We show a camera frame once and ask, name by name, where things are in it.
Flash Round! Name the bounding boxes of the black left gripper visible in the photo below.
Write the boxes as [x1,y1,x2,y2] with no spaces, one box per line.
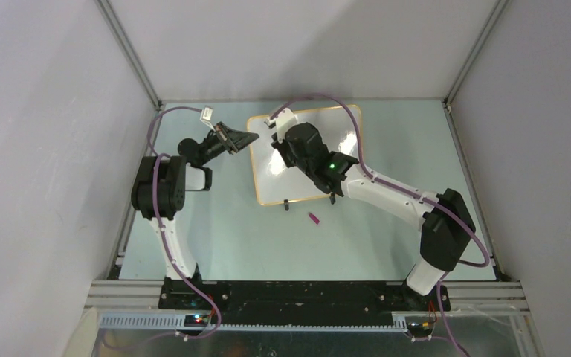
[199,123,259,167]

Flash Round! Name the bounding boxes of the yellow framed whiteboard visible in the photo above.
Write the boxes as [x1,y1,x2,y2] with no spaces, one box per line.
[247,104,362,206]

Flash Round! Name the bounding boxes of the magenta marker cap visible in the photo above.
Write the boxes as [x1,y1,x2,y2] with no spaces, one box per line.
[308,213,320,225]

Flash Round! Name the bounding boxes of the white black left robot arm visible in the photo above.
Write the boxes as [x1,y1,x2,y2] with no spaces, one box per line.
[131,122,259,281]

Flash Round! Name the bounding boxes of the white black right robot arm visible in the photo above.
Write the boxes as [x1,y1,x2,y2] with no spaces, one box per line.
[271,123,476,311]

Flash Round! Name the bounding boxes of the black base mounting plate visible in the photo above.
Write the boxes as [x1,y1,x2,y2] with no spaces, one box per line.
[158,279,451,328]

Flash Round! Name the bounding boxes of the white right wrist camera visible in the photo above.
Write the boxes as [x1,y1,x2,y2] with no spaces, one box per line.
[264,108,298,144]

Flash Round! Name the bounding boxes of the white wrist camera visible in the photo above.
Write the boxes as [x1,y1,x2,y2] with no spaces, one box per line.
[200,106,214,130]
[264,108,298,144]

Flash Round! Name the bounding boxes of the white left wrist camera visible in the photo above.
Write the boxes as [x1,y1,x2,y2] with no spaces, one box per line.
[200,106,214,130]

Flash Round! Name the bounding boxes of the grey slotted cable duct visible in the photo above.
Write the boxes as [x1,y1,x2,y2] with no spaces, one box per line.
[99,315,410,332]

